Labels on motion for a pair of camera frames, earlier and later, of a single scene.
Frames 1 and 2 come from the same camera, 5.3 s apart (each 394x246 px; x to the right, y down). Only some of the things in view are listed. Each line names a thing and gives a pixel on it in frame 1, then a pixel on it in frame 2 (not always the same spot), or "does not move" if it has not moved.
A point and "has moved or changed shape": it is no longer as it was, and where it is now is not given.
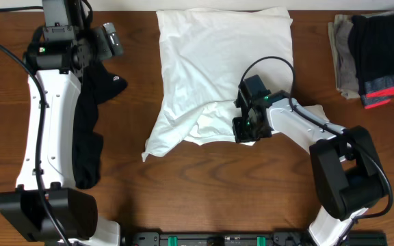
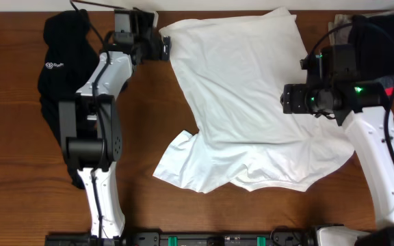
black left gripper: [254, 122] to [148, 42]
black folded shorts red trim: [385, 61] does not move
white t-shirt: [202, 56] has moved or changed shape
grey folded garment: [346, 78] does not move
